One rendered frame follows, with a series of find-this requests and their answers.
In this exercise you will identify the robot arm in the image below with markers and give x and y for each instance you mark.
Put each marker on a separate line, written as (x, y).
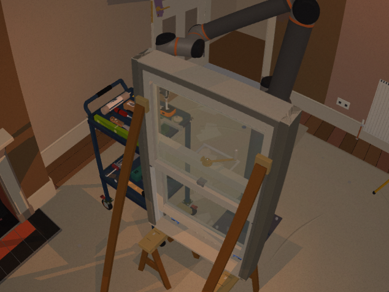
(291, 60)

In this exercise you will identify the brass crescent lock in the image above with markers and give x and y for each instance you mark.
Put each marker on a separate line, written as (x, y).
(208, 162)

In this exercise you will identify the grey sash lift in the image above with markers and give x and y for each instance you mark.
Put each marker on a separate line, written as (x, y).
(201, 182)

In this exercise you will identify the pale upper window sash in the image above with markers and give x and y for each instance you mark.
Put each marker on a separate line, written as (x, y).
(153, 121)

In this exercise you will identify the pale window sash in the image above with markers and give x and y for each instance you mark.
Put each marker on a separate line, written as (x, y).
(200, 231)
(153, 121)

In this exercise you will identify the pale lower window sash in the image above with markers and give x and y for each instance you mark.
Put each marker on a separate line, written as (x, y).
(200, 231)

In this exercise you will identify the green box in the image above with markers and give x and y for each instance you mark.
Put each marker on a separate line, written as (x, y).
(136, 174)

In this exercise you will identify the orange spirit level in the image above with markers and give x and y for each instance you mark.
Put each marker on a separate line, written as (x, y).
(136, 187)

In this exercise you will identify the brown wooden prop beam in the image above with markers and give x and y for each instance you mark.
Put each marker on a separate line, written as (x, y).
(237, 225)
(123, 194)

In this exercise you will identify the green spirit level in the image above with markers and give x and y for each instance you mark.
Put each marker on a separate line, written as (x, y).
(106, 123)

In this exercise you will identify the white sealant cartridge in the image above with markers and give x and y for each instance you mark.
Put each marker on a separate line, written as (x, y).
(114, 103)

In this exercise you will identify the blue tool cart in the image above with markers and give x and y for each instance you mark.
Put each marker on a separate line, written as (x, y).
(94, 133)

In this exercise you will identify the wooden sawhorse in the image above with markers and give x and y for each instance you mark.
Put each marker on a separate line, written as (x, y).
(152, 243)
(254, 278)

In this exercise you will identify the dark grey floor plate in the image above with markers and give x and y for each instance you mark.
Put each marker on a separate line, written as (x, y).
(276, 223)

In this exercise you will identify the beige drop cloth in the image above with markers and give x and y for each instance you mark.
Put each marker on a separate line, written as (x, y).
(328, 228)

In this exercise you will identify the white radiator pipe valve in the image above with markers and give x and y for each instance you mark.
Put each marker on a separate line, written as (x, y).
(360, 129)

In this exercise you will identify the white radiator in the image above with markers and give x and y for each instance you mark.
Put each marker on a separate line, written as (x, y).
(378, 112)

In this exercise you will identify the white fireplace with tiled hearth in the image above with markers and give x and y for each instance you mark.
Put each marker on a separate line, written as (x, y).
(18, 231)

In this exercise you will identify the grey double-hung window frame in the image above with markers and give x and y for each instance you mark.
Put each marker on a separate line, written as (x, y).
(285, 182)

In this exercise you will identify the white wall socket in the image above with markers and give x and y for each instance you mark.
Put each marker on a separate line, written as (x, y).
(343, 103)

